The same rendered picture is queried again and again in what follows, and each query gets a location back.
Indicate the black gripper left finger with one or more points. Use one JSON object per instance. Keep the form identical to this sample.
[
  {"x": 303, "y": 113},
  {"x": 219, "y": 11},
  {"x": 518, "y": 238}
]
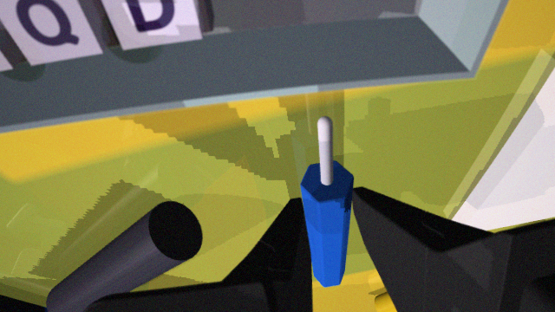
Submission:
[{"x": 274, "y": 277}]

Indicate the blue and white stylus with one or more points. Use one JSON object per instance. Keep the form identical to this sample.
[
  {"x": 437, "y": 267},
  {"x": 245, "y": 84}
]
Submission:
[{"x": 327, "y": 189}]

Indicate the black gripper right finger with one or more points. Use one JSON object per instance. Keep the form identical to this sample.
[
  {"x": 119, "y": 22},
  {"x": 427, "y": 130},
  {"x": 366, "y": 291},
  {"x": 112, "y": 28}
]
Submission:
[{"x": 433, "y": 264}]

